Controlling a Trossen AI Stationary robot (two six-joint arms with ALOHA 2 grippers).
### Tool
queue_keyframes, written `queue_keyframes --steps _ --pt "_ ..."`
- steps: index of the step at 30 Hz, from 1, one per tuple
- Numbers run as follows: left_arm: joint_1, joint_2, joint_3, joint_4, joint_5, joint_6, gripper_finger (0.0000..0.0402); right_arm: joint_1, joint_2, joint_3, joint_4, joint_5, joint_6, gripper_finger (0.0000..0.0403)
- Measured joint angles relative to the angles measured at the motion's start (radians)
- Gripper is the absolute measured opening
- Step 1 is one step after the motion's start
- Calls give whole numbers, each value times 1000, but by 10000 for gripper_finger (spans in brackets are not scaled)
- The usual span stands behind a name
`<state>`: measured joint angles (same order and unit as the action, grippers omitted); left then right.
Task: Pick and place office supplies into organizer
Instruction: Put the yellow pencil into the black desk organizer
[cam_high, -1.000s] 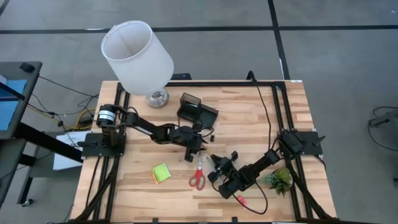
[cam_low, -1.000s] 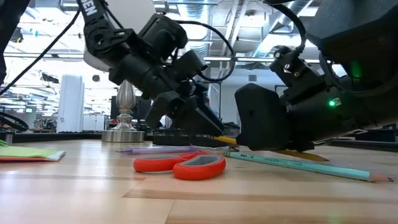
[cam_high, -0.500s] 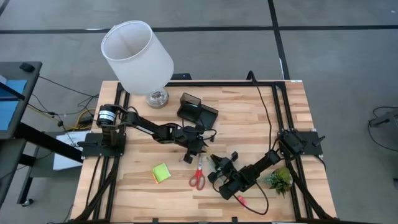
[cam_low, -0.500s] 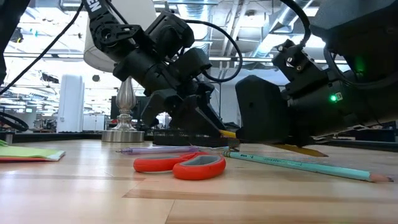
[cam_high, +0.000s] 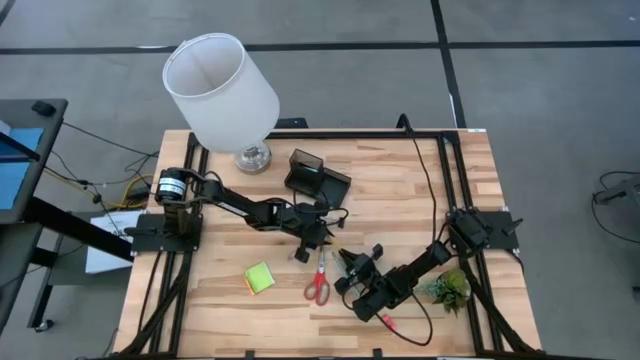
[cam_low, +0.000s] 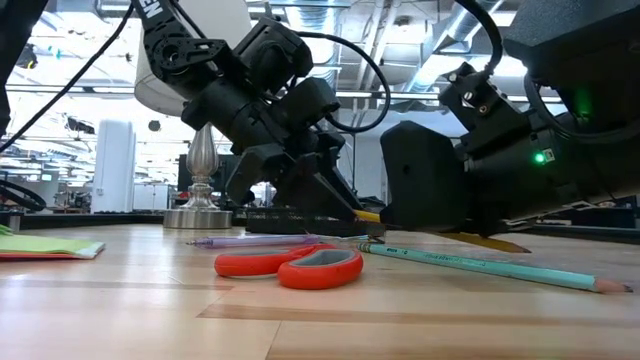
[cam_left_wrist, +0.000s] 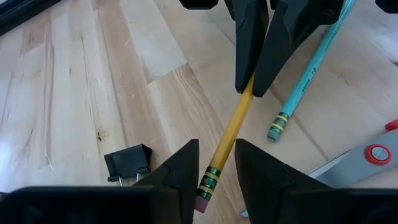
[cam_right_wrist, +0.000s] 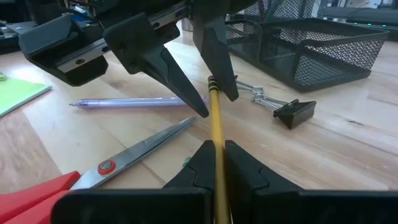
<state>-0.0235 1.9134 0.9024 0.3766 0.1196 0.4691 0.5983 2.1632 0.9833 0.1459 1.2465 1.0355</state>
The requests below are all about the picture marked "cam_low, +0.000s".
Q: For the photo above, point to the black mesh desk organizer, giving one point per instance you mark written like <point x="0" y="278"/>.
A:
<point x="280" y="222"/>

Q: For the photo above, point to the black round ceiling fixture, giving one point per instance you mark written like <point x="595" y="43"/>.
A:
<point x="154" y="126"/>

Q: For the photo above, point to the teal pencil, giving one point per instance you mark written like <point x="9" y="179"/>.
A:
<point x="475" y="265"/>

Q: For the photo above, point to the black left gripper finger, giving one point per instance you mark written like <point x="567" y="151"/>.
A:
<point x="342" y="170"/>
<point x="285" y="180"/>

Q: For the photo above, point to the white square pillar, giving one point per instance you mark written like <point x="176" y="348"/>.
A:
<point x="114" y="170"/>

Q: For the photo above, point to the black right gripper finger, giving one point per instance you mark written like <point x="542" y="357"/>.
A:
<point x="425" y="180"/>

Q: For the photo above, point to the purple pen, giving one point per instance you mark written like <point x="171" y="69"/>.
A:
<point x="250" y="241"/>

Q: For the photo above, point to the black binder clip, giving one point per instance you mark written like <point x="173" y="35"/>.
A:
<point x="376" y="240"/>

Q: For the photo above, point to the white shade silver table lamp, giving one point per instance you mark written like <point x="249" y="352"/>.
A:
<point x="200" y="165"/>

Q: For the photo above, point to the long ceiling light strip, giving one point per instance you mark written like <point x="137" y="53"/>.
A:
<point x="415" y="95"/>

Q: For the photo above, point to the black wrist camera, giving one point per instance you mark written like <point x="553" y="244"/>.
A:
<point x="480" y="107"/>
<point x="272" y="50"/>

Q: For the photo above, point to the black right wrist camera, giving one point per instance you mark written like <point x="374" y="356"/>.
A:
<point x="480" y="107"/>

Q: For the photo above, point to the yellow pencil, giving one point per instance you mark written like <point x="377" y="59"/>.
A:
<point x="490" y="243"/>

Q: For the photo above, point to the silver metal post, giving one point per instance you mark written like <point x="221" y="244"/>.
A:
<point x="14" y="223"/>

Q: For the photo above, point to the silver ceiling air duct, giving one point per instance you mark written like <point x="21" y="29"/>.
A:
<point x="440" y="35"/>
<point x="320" y="15"/>

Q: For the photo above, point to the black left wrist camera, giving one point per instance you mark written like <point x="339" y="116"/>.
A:
<point x="272" y="50"/>

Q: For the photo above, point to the white low cabinet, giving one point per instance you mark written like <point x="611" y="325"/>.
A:
<point x="150" y="197"/>

